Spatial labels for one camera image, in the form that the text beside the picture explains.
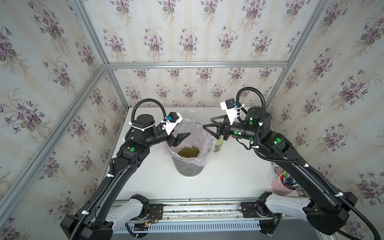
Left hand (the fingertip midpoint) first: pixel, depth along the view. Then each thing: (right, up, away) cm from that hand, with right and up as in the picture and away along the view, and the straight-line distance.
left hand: (184, 126), depth 65 cm
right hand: (+11, +1, -6) cm, 13 cm away
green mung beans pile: (+2, -17, +25) cm, 31 cm away
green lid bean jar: (+20, -12, +23) cm, 32 cm away
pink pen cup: (+48, -32, +8) cm, 58 cm away
